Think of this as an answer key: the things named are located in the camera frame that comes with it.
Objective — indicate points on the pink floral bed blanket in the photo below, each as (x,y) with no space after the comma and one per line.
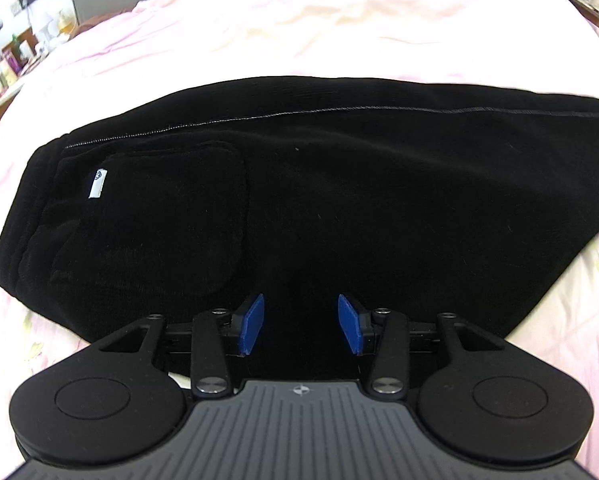
(329,20)

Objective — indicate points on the black pants with white stripes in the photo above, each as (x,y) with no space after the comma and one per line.
(379,185)

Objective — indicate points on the cluster of cosmetic bottles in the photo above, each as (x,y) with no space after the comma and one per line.
(9,62)

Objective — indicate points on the white table lamp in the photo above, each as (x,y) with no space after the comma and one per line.
(53,27)

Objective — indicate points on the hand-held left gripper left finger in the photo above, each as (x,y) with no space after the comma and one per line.
(252,322)

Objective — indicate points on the white wall outlet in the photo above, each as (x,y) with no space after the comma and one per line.
(14,8)

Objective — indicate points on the yellow bottle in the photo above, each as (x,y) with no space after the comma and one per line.
(66,22)

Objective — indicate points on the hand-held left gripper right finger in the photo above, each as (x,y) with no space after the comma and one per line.
(350,322)

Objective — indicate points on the brown pillow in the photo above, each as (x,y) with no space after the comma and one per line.
(96,21)

